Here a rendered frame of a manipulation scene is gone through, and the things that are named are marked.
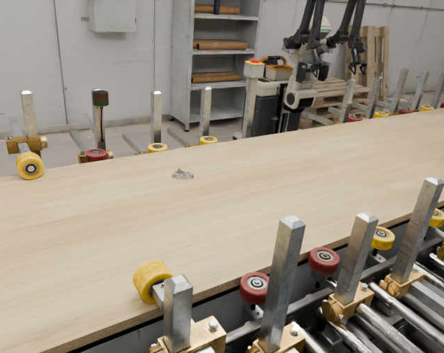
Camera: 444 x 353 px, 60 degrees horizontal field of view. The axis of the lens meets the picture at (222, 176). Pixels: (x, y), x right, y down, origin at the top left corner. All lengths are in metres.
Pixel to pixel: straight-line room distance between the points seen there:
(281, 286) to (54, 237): 0.63
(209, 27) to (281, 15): 1.11
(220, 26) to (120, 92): 1.43
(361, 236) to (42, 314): 0.70
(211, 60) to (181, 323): 4.39
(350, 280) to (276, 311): 0.23
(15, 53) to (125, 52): 1.05
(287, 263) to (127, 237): 0.50
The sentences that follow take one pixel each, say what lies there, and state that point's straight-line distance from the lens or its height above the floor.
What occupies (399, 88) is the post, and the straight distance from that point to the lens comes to 2.86.
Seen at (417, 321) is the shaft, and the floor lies 0.81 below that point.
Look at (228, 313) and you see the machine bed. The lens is 1.12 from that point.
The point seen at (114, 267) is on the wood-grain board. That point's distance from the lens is 0.99.
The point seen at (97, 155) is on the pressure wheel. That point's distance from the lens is 1.56.
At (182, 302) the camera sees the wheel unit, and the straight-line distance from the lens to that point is 0.64.
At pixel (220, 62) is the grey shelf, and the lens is 4.97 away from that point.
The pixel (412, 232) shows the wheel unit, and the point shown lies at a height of 1.00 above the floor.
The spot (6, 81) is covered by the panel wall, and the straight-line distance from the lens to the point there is 4.25.
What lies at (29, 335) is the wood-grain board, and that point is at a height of 0.90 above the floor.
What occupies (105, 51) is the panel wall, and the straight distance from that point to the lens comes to 4.37.
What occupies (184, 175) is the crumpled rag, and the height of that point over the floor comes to 0.91.
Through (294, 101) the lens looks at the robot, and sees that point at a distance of 3.33.
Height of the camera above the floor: 1.53
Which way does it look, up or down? 26 degrees down
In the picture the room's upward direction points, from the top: 5 degrees clockwise
